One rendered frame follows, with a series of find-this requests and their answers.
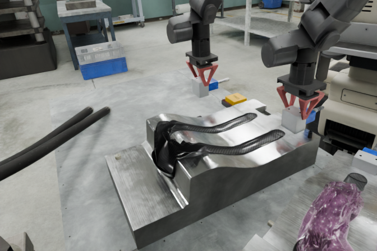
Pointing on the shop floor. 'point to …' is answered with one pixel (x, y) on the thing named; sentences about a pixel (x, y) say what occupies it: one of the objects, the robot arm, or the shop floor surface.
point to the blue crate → (103, 68)
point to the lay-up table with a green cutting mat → (244, 23)
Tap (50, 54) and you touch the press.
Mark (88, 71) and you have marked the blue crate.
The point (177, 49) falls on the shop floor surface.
